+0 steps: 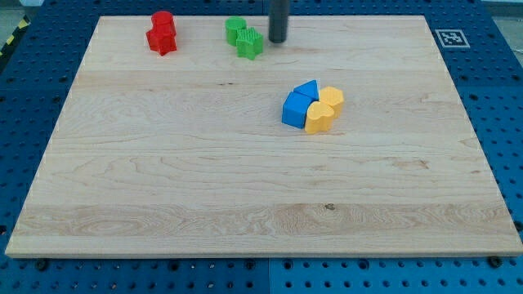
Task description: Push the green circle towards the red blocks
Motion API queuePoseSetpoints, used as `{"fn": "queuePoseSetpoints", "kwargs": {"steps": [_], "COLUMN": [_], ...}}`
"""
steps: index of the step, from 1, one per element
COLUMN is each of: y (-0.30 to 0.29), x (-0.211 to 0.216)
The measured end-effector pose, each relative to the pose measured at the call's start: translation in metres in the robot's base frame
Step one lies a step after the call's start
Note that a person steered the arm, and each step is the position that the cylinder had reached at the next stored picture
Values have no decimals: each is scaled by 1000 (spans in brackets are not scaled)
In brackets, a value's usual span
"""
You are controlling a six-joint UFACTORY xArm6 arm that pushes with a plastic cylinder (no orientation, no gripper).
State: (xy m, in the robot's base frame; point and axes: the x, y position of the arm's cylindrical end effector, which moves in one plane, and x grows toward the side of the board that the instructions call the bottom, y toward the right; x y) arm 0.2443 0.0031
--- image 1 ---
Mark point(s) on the black bolt front left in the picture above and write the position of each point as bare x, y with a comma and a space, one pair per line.
41, 264

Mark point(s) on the red cylinder block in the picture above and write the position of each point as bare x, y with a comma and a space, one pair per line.
163, 23

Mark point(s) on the yellow black hazard tape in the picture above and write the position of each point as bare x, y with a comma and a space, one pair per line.
14, 39

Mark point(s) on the black bolt front right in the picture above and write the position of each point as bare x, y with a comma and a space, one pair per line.
495, 261

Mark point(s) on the white fiducial marker tag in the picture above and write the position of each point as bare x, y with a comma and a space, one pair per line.
452, 38

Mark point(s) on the yellow hexagon block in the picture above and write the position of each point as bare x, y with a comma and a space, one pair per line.
333, 97

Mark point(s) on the yellow heart block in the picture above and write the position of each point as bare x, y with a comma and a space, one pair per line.
319, 117

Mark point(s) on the blue cube block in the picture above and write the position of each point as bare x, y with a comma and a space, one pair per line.
294, 109

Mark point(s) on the blue triangle block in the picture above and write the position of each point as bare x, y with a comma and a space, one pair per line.
309, 89

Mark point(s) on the green star block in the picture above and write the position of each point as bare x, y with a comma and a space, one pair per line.
249, 43

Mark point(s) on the green cylinder block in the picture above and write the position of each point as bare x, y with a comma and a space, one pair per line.
233, 25

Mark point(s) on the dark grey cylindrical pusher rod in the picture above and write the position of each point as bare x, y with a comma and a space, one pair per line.
278, 20

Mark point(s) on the red star block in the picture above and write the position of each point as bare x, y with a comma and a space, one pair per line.
162, 41

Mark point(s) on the light wooden board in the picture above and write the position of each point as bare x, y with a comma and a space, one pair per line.
185, 155

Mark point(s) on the black bolt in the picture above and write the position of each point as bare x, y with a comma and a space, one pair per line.
41, 264
495, 261

